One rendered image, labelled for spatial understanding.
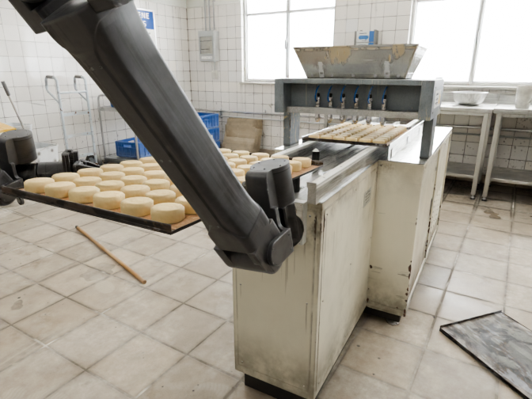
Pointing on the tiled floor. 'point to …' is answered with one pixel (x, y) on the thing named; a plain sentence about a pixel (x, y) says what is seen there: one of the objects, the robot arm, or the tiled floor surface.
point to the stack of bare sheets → (497, 347)
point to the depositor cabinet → (401, 222)
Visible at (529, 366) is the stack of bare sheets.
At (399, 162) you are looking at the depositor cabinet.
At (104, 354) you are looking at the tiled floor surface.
